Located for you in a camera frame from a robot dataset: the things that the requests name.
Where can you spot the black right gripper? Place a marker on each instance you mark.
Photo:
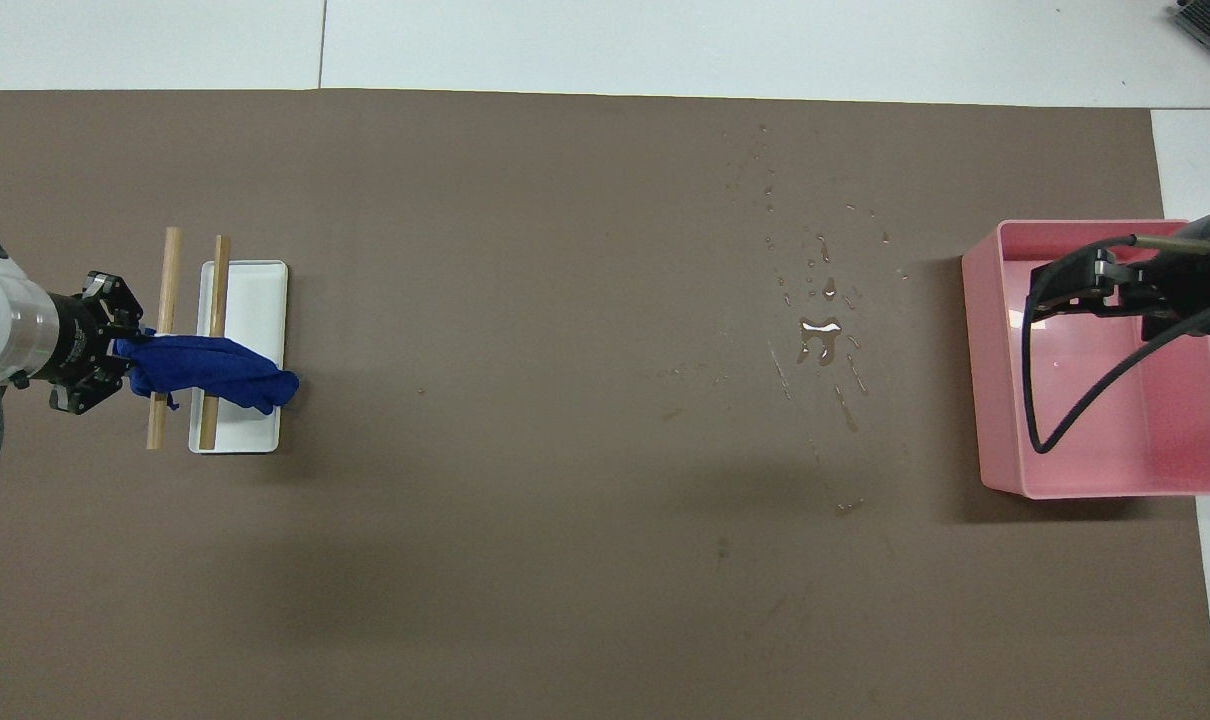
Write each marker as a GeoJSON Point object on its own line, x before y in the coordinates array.
{"type": "Point", "coordinates": [1185, 285]}

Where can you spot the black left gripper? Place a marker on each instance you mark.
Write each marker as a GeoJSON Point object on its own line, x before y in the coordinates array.
{"type": "Point", "coordinates": [80, 340]}

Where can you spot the pink plastic bin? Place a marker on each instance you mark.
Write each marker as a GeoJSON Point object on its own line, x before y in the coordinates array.
{"type": "Point", "coordinates": [1115, 440]}

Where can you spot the blue cloth towel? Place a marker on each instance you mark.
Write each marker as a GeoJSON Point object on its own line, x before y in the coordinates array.
{"type": "Point", "coordinates": [215, 370]}

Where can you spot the white towel rack base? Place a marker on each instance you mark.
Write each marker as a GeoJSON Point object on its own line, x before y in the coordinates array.
{"type": "Point", "coordinates": [255, 310]}

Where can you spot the wooden rack rod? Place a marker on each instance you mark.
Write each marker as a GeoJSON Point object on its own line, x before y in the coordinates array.
{"type": "Point", "coordinates": [169, 280]}
{"type": "Point", "coordinates": [219, 290]}

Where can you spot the spilled water drops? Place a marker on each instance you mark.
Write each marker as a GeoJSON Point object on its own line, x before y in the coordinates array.
{"type": "Point", "coordinates": [820, 330]}

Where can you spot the brown table mat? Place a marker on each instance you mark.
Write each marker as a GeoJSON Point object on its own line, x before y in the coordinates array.
{"type": "Point", "coordinates": [565, 450]}

